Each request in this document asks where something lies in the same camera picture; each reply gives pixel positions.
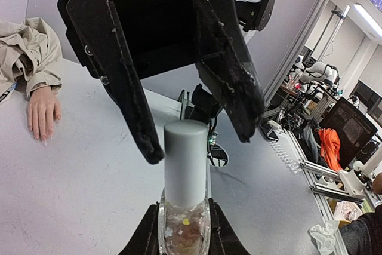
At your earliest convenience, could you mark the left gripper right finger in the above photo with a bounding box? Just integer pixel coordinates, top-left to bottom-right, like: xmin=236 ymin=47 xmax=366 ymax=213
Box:
xmin=208 ymin=198 xmax=250 ymax=255

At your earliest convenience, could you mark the mannequin hand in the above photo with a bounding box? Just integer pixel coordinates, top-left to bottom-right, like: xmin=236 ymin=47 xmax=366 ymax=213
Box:
xmin=27 ymin=86 xmax=62 ymax=146

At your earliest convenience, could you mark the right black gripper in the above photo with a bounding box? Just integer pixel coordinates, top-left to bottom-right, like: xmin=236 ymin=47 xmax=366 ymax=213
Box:
xmin=57 ymin=0 xmax=265 ymax=165

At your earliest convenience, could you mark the beige jacket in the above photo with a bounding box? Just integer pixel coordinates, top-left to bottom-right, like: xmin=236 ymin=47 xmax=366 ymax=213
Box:
xmin=1 ymin=17 xmax=63 ymax=103

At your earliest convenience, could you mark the orange cloth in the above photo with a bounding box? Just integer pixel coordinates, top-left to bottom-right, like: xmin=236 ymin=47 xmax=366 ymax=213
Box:
xmin=318 ymin=128 xmax=342 ymax=172

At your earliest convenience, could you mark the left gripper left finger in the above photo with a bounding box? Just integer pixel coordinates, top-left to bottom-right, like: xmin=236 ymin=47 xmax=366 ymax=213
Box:
xmin=119 ymin=202 xmax=159 ymax=255

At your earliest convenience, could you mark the white nail polish cap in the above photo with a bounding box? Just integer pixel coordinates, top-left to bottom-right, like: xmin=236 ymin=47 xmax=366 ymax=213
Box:
xmin=164 ymin=120 xmax=208 ymax=208

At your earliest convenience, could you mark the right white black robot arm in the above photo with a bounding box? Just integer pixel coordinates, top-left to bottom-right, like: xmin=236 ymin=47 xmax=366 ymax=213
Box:
xmin=57 ymin=0 xmax=275 ymax=164

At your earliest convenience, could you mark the black computer monitor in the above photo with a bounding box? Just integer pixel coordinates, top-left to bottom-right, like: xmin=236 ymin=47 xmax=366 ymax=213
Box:
xmin=319 ymin=97 xmax=377 ymax=169

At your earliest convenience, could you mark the clear nail polish bottle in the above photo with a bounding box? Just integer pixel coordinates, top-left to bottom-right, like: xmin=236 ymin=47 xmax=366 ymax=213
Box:
xmin=158 ymin=193 xmax=211 ymax=255

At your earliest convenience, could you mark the aluminium front rail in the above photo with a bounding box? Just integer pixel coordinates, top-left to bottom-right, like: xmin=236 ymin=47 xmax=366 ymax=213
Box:
xmin=178 ymin=87 xmax=371 ymax=255

